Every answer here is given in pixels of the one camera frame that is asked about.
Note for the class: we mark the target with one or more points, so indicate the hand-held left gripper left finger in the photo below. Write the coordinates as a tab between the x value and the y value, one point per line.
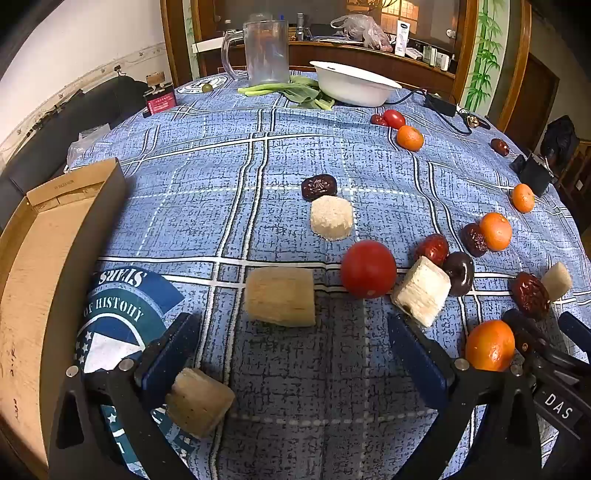
171	350

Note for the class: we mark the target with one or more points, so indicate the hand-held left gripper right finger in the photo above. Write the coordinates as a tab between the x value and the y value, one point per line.
415	350

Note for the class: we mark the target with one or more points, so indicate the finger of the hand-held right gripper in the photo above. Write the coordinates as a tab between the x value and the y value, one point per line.
577	332
531	339

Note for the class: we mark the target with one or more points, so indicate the orange tangerine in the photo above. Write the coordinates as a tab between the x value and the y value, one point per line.
410	138
490	346
496	230
523	197

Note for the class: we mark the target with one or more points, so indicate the sugarcane piece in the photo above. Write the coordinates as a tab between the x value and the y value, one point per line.
556	280
198	401
280	297
331	218
421	297

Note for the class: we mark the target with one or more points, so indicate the large red tomato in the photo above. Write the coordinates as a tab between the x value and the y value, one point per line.
368	269

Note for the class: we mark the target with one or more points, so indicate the brown cardboard box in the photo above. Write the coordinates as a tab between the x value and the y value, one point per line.
41	277

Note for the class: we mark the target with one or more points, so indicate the red date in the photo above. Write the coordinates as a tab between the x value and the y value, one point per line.
377	120
473	240
530	295
431	249
499	146

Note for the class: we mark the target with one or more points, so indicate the dark date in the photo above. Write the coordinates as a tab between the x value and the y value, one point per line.
458	272
318	186

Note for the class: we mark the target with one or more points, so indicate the black box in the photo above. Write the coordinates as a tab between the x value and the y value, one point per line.
535	174

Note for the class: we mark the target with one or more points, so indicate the black bag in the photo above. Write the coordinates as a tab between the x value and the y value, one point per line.
559	138

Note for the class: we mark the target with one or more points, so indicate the clear plastic bag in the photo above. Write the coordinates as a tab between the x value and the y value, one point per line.
87	141

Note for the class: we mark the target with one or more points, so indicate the small red tomato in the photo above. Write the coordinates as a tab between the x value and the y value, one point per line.
394	118

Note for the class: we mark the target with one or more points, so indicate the black power adapter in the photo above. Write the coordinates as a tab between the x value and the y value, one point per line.
439	104

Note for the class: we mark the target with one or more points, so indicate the red square bottle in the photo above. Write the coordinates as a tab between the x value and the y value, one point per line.
159	99

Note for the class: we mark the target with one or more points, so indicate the black sofa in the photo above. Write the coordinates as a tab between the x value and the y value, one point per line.
92	110

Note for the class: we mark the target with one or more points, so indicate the white bowl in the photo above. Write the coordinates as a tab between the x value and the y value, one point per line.
355	85

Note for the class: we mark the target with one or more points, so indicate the wooden cabinet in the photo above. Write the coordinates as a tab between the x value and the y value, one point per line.
429	78

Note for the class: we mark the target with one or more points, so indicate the green scallion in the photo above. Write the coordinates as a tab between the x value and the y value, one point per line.
263	89

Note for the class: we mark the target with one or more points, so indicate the green leafy vegetable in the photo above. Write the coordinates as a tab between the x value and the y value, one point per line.
307	94

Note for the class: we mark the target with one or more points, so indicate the small white boxes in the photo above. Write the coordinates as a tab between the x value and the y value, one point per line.
436	57

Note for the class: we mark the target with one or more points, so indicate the flat white box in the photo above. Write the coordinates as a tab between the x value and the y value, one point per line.
210	45

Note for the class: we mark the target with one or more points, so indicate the white tube box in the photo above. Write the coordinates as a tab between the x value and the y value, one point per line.
403	37

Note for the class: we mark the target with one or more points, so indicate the clear glass pitcher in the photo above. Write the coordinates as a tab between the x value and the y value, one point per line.
265	50

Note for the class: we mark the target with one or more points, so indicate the pink plastic bag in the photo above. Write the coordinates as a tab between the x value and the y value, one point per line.
364	28

